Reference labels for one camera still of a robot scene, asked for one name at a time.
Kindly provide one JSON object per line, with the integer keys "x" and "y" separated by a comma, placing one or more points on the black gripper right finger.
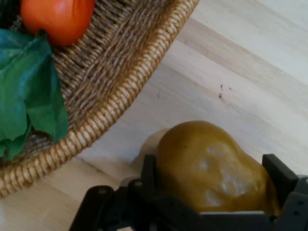
{"x": 293, "y": 202}

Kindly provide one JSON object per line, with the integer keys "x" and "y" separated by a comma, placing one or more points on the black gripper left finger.
{"x": 134, "y": 207}

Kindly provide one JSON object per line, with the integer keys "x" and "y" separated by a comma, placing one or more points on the brown toy potato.
{"x": 204, "y": 163}

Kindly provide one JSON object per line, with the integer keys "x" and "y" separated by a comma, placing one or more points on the woven wicker basket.
{"x": 115, "y": 72}

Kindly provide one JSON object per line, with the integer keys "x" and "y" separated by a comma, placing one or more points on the bamboo cutting board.
{"x": 228, "y": 72}

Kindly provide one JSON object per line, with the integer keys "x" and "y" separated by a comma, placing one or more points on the green toy leafy vegetable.
{"x": 26, "y": 91}

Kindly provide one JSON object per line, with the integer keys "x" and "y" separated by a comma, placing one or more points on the red toy bell pepper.
{"x": 60, "y": 19}

